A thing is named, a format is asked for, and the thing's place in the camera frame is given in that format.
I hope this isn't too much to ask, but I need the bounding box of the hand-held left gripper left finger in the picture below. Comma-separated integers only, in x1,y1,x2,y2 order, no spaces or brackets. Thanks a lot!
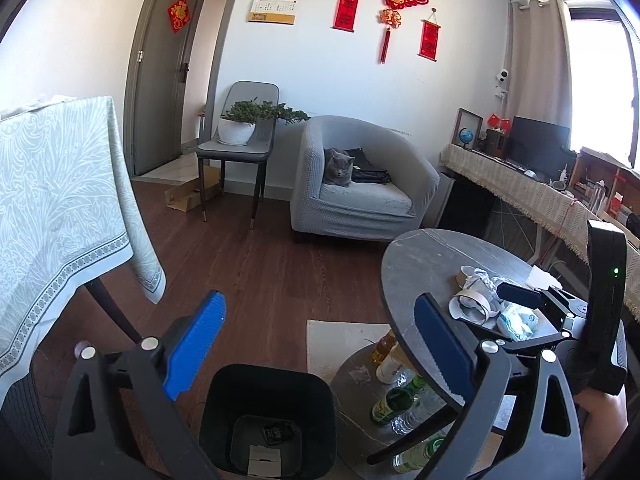
52,290,227,480

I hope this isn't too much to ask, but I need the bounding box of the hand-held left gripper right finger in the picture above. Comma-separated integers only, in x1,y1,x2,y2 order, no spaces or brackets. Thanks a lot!
414,292,586,480

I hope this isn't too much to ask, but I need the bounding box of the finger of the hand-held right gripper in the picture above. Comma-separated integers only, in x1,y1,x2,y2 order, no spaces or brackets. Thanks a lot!
500,328,576,356
496,282,548,311

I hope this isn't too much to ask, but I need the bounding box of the blue white plastic packet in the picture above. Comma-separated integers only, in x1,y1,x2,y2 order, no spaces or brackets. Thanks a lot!
496,302,540,342

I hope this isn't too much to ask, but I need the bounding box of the white paper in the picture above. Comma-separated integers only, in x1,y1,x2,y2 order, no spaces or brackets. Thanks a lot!
454,266,521,307

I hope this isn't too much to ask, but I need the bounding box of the black trash bin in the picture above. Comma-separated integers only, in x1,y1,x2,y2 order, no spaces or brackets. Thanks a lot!
199,364,337,478

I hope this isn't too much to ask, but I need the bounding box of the person's right forearm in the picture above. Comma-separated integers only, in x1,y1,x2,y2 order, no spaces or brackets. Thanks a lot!
572,387,630,473

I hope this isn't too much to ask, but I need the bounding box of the white napkin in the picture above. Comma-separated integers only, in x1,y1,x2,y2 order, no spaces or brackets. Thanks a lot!
525,266,557,288

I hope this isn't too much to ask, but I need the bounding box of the brown paper cup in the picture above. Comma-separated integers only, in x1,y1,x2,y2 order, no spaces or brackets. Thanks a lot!
448,290,491,325

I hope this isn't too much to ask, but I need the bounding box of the orange drink bottle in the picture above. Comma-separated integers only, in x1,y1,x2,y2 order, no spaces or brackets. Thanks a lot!
371,330,401,365

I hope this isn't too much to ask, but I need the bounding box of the clear plastic bottle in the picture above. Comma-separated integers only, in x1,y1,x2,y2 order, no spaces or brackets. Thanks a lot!
391,390,451,436

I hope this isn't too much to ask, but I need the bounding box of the green glass bottle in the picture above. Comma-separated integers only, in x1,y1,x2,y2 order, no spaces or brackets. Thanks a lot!
370,377,431,426

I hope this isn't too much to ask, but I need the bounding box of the grey round table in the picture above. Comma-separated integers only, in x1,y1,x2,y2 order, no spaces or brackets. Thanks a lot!
330,228,586,466

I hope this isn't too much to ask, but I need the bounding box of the dark wooden table leg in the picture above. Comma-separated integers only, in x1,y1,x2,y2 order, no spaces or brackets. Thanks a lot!
82,277,143,346

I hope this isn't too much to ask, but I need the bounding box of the green plastic bottle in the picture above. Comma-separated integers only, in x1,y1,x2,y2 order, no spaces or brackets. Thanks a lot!
391,435,446,473

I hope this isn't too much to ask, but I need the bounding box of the wooden shelf box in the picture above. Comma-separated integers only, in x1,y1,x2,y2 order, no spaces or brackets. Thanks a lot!
570,147,640,241

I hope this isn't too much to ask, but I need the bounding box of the flat cardboard box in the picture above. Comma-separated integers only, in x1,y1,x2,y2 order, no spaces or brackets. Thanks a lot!
165,165,223,212

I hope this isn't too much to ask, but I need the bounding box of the black monitor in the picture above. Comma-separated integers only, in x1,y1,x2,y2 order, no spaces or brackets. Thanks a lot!
507,116,571,171

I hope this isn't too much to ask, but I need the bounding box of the grey armchair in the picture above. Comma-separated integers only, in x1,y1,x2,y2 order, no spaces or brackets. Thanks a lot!
290,115,441,242

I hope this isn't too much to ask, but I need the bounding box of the black bag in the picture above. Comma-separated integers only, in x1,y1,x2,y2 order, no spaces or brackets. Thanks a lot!
345,147,392,184

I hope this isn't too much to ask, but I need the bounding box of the black mesh chair back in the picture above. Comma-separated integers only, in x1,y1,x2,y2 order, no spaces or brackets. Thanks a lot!
0,360,55,478

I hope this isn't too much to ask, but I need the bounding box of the grey cat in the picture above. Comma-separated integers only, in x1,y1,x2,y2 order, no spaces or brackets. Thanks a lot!
323,147,357,188

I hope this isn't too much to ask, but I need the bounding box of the pale green patterned tablecloth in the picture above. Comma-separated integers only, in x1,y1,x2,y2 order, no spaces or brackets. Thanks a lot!
0,94,167,401

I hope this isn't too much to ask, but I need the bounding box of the potted plant in white pot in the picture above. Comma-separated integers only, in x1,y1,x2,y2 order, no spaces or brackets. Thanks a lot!
217,100,311,147

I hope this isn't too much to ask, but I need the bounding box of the beige curtain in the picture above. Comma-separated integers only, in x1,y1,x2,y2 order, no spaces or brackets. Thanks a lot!
505,0,573,131

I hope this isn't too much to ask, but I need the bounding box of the grey dining chair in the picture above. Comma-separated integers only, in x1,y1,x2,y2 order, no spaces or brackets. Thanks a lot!
196,80,280,231

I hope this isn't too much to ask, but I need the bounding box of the grey door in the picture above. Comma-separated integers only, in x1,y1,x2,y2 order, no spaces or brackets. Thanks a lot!
131,0,207,177

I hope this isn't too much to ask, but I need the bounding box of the red hanging scroll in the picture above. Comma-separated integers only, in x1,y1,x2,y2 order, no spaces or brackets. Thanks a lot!
334,0,359,33
418,19,442,62

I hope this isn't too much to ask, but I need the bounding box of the red door decoration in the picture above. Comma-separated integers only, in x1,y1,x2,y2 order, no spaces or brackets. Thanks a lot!
167,0,192,34

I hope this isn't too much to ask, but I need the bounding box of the wooden picture frame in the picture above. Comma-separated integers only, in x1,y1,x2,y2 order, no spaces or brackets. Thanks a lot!
452,108,484,150

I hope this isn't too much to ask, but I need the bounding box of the wall calendar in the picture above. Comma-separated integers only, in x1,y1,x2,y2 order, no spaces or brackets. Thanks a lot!
247,0,306,26

